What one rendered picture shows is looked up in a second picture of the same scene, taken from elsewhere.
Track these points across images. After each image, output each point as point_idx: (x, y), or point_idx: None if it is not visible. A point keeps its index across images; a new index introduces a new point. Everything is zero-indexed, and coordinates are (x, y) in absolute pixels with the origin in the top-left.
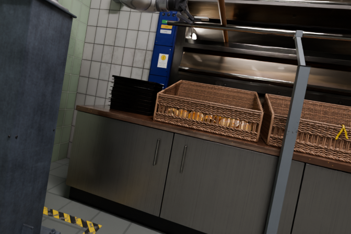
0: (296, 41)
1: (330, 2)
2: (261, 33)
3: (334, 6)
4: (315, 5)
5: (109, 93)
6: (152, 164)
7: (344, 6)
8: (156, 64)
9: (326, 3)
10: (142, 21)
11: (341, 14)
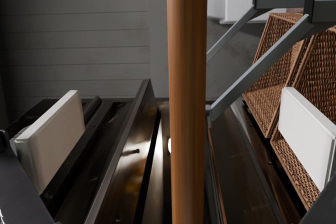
0: (225, 99)
1: (107, 160)
2: (214, 155)
3: (117, 154)
4: (109, 172)
5: None
6: None
7: (118, 147)
8: None
9: (109, 163)
10: None
11: (128, 159)
